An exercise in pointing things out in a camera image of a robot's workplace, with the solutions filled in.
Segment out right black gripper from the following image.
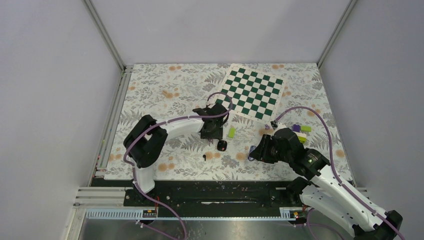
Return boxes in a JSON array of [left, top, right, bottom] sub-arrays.
[[249, 133, 293, 164]]

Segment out black earbud charging case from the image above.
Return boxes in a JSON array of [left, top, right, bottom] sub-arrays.
[[216, 140, 228, 152]]

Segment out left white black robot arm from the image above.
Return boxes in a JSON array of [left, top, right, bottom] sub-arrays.
[[123, 103, 229, 206]]

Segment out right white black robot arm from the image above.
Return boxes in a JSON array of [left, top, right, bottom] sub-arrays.
[[248, 128, 403, 240]]

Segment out lime green block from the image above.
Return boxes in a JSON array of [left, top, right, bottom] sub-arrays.
[[227, 127, 236, 139]]

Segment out purple green block stack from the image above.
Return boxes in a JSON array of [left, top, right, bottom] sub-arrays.
[[291, 124, 312, 144]]

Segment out green white chessboard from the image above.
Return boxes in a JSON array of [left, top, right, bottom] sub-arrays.
[[212, 63, 288, 123]]

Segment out floral patterned table mat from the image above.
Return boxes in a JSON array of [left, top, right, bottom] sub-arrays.
[[104, 63, 354, 181]]

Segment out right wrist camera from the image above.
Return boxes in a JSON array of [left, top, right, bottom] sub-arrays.
[[270, 120, 287, 131]]

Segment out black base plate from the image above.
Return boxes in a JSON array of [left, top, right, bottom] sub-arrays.
[[91, 178, 308, 219]]

